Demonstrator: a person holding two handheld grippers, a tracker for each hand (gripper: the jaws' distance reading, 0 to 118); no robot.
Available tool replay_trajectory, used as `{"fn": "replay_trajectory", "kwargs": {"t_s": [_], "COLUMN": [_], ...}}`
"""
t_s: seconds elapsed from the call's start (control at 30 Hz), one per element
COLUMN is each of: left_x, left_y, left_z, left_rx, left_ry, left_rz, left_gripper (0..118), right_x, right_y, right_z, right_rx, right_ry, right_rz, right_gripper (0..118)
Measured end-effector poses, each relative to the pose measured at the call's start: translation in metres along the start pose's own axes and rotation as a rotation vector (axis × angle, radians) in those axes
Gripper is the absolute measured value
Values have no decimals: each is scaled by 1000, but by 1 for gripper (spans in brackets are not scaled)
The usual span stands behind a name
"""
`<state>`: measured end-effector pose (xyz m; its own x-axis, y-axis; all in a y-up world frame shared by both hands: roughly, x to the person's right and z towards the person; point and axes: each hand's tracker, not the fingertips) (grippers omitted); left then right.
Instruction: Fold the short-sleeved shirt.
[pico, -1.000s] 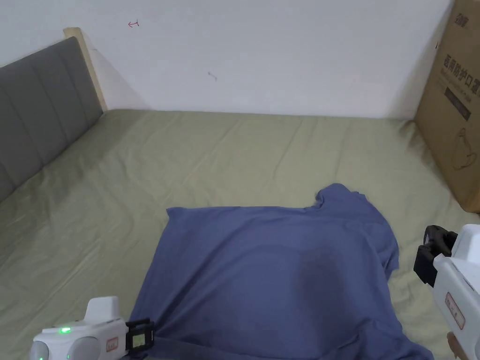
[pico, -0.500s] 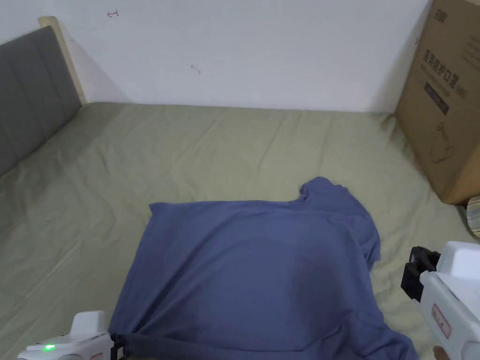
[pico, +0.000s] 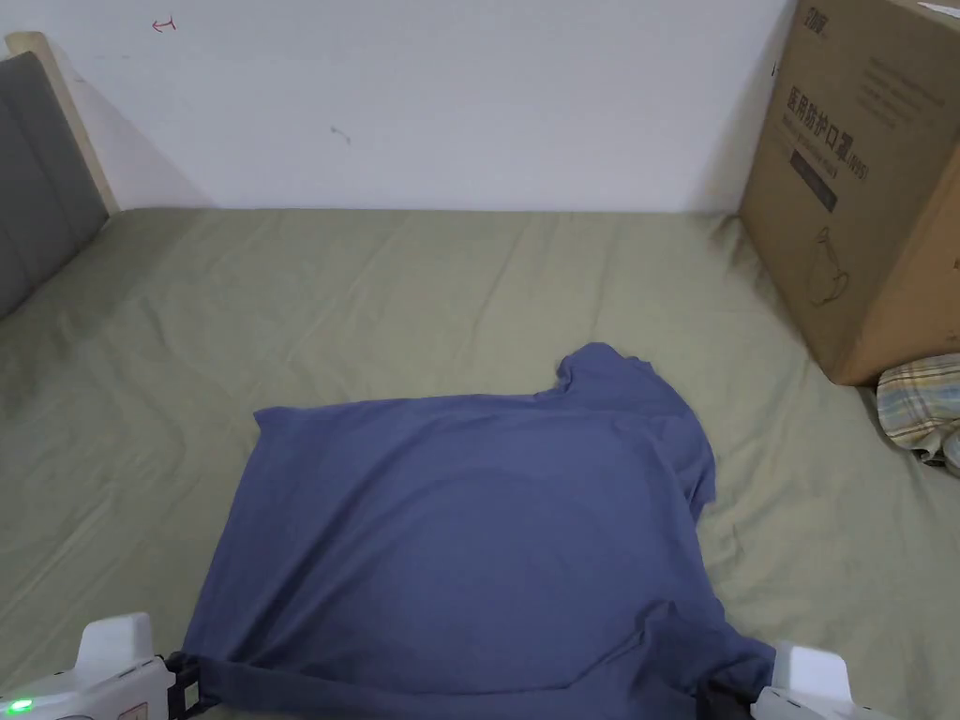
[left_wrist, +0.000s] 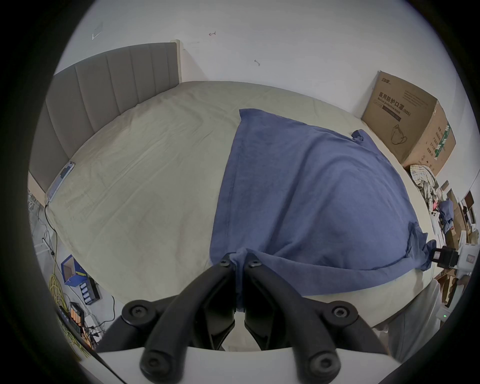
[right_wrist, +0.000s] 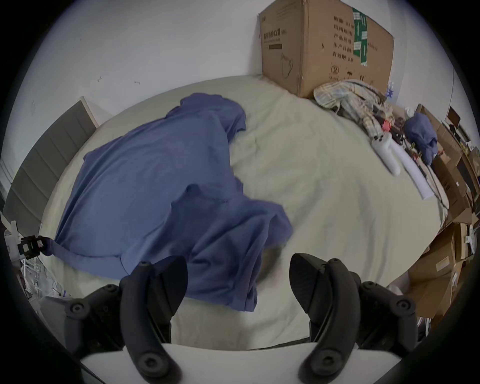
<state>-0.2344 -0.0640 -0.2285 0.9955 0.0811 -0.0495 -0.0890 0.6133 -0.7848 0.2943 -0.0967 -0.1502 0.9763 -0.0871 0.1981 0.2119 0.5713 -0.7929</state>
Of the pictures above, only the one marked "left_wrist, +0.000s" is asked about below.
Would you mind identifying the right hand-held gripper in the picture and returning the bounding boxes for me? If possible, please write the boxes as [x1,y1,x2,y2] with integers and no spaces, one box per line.
[431,242,480,320]

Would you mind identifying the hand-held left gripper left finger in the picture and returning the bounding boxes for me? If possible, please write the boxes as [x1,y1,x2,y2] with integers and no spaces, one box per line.
[95,253,238,376]

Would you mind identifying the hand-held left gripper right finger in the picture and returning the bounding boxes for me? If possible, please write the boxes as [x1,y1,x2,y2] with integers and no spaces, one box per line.
[244,253,389,376]

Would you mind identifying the dark blue shirt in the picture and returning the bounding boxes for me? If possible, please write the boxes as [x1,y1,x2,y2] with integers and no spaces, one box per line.
[210,108,437,313]

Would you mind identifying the person's legs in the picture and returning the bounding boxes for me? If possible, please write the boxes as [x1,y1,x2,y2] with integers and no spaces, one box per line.
[373,278,444,364]

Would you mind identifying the pile of pale clothes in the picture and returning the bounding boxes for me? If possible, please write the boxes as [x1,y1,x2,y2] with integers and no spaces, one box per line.
[409,164,441,199]

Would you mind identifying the bed with beige sheet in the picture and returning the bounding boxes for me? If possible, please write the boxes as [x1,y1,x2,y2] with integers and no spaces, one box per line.
[45,80,437,351]

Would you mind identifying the open blue box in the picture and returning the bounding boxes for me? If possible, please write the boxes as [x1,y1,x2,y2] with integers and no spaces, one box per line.
[60,254,89,287]

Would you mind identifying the brown cardboard carton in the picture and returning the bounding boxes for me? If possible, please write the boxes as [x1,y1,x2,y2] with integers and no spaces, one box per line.
[361,70,457,177]

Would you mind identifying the white power strip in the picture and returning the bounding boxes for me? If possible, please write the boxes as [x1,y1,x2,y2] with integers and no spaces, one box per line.
[46,161,76,205]

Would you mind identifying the grey padded headboard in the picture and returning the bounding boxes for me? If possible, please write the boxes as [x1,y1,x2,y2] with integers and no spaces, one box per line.
[28,41,182,194]

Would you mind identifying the black cable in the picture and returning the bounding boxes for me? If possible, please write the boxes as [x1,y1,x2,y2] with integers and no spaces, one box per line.
[44,203,58,257]

